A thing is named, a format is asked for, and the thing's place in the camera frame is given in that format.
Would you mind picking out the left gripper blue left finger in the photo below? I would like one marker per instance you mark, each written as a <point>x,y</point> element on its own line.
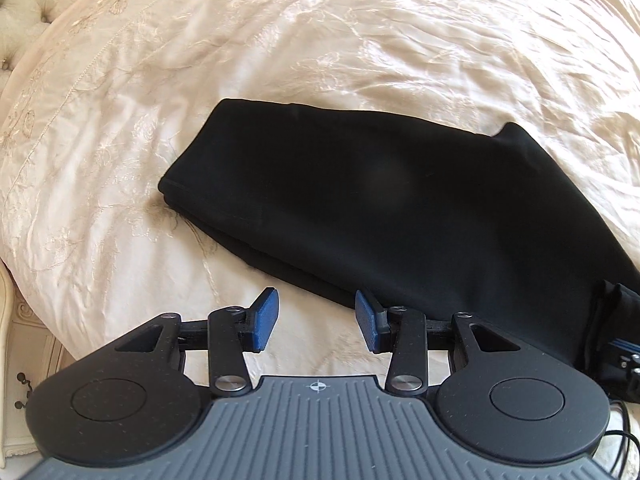
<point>259,321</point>

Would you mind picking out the black pants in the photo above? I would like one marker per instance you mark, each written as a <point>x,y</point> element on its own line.
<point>422,215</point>

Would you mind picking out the cream embroidered bedspread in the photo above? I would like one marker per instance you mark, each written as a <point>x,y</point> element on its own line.
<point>113,90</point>

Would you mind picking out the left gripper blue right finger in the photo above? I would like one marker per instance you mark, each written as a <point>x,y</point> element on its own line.
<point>374,323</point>

